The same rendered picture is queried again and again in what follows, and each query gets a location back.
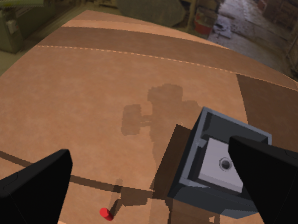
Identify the grey square plate with hole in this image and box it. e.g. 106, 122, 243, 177
192, 137, 243, 196

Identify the black open box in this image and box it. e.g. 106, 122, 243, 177
166, 107, 271, 220

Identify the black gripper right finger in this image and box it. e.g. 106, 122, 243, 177
227, 136, 298, 224

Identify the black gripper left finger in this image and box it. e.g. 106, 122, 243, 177
0, 149, 73, 224

